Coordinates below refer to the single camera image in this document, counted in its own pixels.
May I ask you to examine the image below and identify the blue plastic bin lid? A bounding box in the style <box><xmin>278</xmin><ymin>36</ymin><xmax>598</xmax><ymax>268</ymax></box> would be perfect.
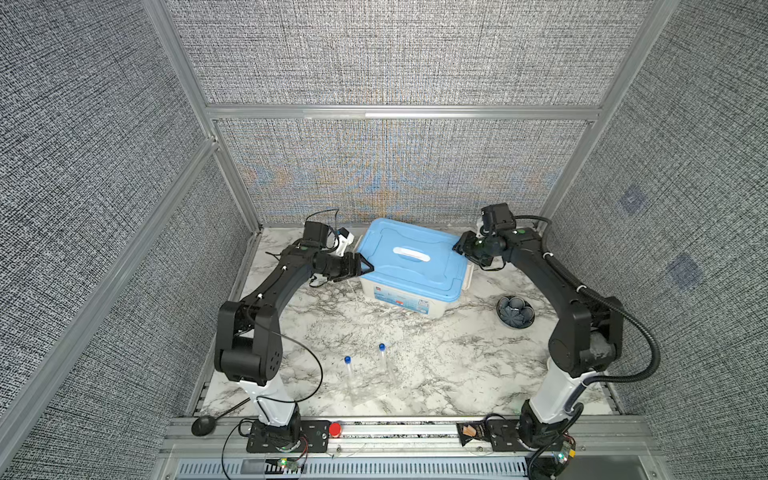
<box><xmin>357</xmin><ymin>218</ymin><xmax>468</xmax><ymax>303</ymax></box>

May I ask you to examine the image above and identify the white plastic storage bin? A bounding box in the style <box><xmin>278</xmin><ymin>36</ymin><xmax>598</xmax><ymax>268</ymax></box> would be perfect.
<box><xmin>360</xmin><ymin>268</ymin><xmax>473</xmax><ymax>318</ymax></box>

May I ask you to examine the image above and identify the blue capped test tube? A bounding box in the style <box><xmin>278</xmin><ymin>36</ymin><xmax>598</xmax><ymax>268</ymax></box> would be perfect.
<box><xmin>378</xmin><ymin>343</ymin><xmax>390</xmax><ymax>373</ymax></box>
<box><xmin>344</xmin><ymin>356</ymin><xmax>355</xmax><ymax>389</ymax></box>

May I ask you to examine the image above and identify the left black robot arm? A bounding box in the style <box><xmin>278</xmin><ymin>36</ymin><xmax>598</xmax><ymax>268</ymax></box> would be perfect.
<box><xmin>214</xmin><ymin>216</ymin><xmax>374</xmax><ymax>451</ymax></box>

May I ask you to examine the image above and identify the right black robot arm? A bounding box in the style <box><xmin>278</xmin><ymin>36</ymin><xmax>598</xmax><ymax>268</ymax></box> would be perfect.
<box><xmin>453</xmin><ymin>203</ymin><xmax>661</xmax><ymax>449</ymax></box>

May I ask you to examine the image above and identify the dark patterned ceramic bowl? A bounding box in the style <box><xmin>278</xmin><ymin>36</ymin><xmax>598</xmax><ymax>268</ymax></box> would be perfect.
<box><xmin>496</xmin><ymin>296</ymin><xmax>535</xmax><ymax>329</ymax></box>

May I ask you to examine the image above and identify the black round microphone puck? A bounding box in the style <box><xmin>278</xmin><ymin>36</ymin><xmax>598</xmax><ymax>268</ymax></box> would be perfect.
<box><xmin>190</xmin><ymin>415</ymin><xmax>217</xmax><ymax>437</ymax></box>

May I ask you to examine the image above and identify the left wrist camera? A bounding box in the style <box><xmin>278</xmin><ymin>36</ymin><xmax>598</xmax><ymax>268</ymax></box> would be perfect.
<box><xmin>333</xmin><ymin>227</ymin><xmax>355</xmax><ymax>257</ymax></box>

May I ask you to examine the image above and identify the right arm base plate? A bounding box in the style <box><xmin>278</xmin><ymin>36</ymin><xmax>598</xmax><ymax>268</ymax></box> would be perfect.
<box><xmin>486</xmin><ymin>417</ymin><xmax>529</xmax><ymax>452</ymax></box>

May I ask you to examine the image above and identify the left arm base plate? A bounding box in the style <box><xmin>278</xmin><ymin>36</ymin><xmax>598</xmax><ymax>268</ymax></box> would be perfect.
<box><xmin>246</xmin><ymin>420</ymin><xmax>331</xmax><ymax>454</ymax></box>

